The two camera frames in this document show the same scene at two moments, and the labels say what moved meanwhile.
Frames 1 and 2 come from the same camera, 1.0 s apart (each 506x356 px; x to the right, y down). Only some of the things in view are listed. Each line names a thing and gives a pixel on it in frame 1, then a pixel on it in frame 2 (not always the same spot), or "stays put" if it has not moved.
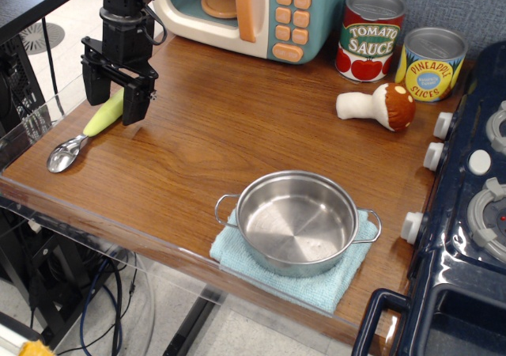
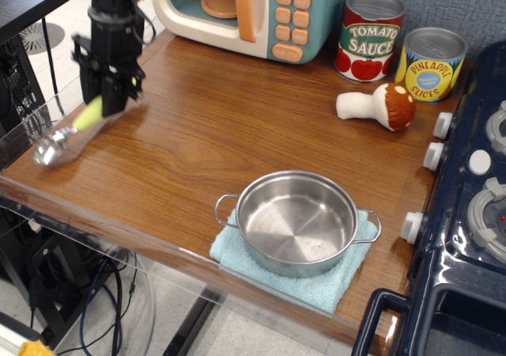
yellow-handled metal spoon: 66,154 → 50,148
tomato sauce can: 371,21 stays put
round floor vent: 33,38 stays put
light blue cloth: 323,289 stays put
